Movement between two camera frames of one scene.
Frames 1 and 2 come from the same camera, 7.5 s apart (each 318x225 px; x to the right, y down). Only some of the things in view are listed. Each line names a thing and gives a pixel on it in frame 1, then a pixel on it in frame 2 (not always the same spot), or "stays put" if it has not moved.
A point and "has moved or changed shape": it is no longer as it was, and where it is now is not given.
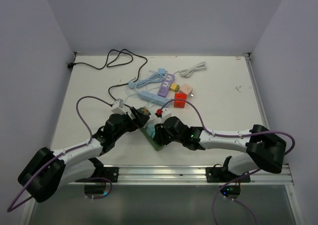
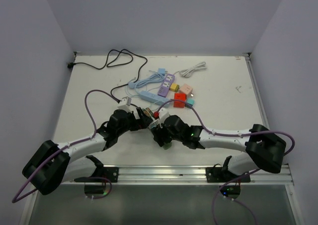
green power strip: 158,146 -> 167,145
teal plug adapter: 151,132 has moved or changed shape
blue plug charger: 162,71 stays put
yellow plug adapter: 174,87 stays put
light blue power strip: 154,98 stays put
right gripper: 159,136 stays put
